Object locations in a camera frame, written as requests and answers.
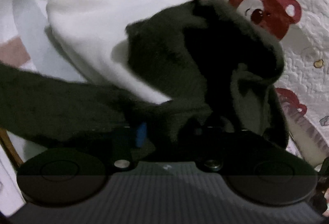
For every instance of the white folded garment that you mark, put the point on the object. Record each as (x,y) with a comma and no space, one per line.
(92,35)

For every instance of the dark green knit sweater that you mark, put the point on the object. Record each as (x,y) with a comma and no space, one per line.
(216,67)

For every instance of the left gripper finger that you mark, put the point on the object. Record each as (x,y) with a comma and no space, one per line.
(136,134)

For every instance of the checked pastel bed sheet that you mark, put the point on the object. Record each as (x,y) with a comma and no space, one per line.
(27,42)

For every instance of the white quilt with red bears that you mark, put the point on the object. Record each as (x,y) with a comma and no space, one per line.
(302,28)

